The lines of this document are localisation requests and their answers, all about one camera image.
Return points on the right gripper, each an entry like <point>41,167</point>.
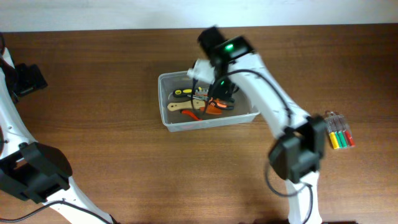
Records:
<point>223,91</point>

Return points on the orange black needle-nose pliers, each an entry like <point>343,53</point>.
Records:
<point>215,103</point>

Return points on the orange scraper wooden handle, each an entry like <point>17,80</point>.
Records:
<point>197,104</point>

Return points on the clear plastic container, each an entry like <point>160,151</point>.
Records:
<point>243,112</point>

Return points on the small red cutting pliers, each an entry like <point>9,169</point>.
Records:
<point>191,114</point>

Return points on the metal file black yellow handle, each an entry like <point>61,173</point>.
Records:
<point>180,93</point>

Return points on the clear case of screwdrivers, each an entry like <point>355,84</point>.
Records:
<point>338,131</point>

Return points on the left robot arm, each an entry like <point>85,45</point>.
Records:
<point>31,170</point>

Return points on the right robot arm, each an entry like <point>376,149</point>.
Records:
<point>293,167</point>

